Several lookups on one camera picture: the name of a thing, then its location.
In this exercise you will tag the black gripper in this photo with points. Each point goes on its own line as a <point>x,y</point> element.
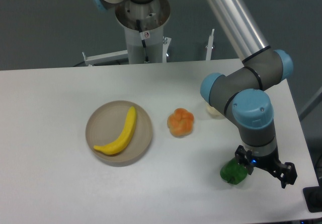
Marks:
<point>266,158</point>

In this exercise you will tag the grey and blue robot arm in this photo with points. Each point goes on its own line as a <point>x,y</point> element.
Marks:
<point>241,96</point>

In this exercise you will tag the yellow toy banana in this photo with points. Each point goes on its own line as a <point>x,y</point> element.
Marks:
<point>123,140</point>

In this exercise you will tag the beige round plate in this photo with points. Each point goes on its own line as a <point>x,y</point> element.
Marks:
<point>105,125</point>

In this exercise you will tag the green toy bell pepper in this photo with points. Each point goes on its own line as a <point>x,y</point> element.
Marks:
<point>233,173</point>

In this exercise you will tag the black device at table edge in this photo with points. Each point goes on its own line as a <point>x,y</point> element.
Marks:
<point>312,197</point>

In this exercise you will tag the cream white toy food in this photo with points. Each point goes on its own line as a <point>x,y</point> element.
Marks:
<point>212,111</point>

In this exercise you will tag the orange toy bread roll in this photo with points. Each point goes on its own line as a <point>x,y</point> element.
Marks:
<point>180,122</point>

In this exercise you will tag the white upright frame post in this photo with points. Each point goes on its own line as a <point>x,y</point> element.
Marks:
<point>210,45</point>

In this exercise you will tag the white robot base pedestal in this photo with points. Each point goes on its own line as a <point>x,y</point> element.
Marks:
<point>143,26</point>

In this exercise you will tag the white metal frame bracket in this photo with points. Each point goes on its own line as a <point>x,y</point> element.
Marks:
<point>105,58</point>

